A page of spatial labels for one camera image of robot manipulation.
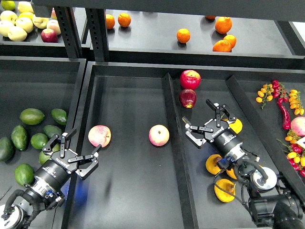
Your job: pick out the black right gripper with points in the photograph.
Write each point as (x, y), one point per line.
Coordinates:
(216, 132)

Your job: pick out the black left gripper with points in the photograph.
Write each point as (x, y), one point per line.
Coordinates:
(58, 169)

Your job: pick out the yellow pear with brown stem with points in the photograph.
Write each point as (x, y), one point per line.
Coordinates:
(225, 190)

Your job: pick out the dark green avocado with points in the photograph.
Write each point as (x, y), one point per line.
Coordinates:
(56, 148)

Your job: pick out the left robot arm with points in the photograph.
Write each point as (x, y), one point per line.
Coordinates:
(23, 206)

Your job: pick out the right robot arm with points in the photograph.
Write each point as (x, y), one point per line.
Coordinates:
(240, 177)

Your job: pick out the green avocado by tray edge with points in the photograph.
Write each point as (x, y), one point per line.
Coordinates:
(43, 157)

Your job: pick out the yellow pear with long stem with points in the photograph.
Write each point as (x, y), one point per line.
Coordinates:
(235, 126)

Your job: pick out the small green avocado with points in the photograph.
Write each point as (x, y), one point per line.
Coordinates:
(39, 140)

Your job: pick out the yellow pear brown end left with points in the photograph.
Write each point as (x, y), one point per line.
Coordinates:
(211, 164)

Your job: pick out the small dark avocado top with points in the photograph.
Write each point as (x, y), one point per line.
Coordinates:
(60, 116)

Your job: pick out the bright green avocado bottom left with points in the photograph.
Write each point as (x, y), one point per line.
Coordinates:
(24, 174)

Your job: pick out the yellow pear middle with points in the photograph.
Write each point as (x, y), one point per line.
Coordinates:
(231, 174)

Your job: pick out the light green avocado top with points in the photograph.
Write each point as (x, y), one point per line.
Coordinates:
(32, 116)

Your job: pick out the dark avocado far left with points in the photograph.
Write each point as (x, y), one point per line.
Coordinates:
(6, 149)

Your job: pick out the pink apple left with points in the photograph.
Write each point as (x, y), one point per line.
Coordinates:
(99, 135)

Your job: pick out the dark red apple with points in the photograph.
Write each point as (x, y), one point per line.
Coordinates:
(187, 98)

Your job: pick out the bright red apple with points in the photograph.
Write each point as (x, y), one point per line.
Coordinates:
(190, 79)

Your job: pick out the pink apple centre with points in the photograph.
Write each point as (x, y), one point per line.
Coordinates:
(158, 135)

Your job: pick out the black tray divider left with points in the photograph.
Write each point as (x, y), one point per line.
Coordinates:
(184, 185)

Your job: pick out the black tray divider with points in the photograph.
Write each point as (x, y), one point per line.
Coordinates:
(266, 137)
(184, 185)

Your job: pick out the orange cherry tomato bunch left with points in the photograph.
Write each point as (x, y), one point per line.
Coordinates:
(265, 94)

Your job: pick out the orange cherry tomato bunch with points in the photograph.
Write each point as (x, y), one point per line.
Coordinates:
(295, 102)
(265, 94)

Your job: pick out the black centre tray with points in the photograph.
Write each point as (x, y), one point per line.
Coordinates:
(135, 185)

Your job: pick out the red chili pepper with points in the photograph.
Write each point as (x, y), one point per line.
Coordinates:
(286, 121)

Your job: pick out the red cherry tomato bunch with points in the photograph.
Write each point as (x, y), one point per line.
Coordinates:
(279, 91)

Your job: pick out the orange front right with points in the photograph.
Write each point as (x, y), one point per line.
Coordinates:
(222, 46)

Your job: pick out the small orange right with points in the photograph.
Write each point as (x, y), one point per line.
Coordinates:
(231, 39)

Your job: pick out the small orange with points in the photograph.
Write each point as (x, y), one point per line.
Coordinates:
(231, 39)
(183, 35)

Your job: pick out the black tray divider right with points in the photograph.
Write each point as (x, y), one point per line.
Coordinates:
(266, 137)

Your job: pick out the pink peach right edge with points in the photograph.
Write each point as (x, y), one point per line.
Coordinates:
(298, 126)

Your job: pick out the orange cherry tomato bunch right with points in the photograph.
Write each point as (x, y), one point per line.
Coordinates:
(295, 102)

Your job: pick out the small orange centre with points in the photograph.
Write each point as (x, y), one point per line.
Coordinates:
(183, 35)

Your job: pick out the mixed cherry tomato bunch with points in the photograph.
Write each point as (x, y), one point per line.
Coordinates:
(294, 152)

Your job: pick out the white price tag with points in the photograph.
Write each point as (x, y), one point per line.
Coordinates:
(301, 142)

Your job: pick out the large orange top right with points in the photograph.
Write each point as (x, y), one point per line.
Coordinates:
(223, 25)

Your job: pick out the orange under shelf edge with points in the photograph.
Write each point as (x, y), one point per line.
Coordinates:
(210, 17)

